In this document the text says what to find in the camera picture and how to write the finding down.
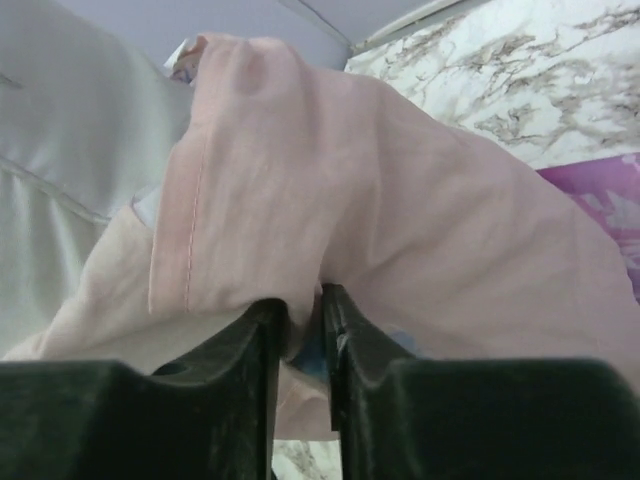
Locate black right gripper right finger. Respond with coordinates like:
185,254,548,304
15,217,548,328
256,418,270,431
322,284,639,479

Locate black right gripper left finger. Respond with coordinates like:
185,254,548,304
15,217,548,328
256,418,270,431
1,300,287,479

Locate pink snowflake pillowcase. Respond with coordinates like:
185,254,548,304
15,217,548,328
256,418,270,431
7,34,639,440

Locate white pillow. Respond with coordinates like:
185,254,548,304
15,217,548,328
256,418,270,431
1,1,192,351

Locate aluminium table edge rail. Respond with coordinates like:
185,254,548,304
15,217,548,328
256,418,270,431
350,0,485,56

